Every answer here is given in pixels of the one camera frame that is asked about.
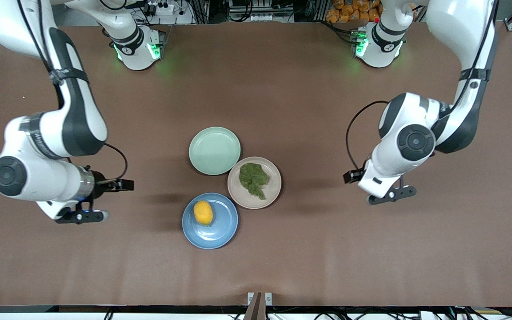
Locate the blue plate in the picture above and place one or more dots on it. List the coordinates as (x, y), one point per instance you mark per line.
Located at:
(222, 226)

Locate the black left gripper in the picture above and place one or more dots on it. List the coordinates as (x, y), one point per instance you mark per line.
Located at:
(353, 176)

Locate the metal table edge bracket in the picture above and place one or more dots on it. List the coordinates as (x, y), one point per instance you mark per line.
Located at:
(259, 304)

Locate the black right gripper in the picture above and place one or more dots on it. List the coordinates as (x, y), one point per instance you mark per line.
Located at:
(101, 184)

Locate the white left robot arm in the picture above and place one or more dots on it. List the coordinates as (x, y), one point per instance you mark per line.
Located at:
(389, 164)

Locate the bag of orange fruits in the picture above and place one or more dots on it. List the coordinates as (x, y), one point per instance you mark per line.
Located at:
(349, 11)

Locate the beige pink plate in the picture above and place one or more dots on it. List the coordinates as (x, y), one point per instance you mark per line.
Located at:
(275, 186)

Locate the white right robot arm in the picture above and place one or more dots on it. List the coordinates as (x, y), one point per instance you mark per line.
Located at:
(38, 178)

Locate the white power strip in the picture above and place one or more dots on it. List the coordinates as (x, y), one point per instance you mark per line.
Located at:
(163, 6)

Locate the yellow lemon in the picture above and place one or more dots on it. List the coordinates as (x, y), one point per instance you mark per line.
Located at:
(203, 213)

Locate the mint green plate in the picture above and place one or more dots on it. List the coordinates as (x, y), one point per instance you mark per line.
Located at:
(214, 151)

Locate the green lettuce leaf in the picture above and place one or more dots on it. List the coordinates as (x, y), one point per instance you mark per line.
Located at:
(254, 180)

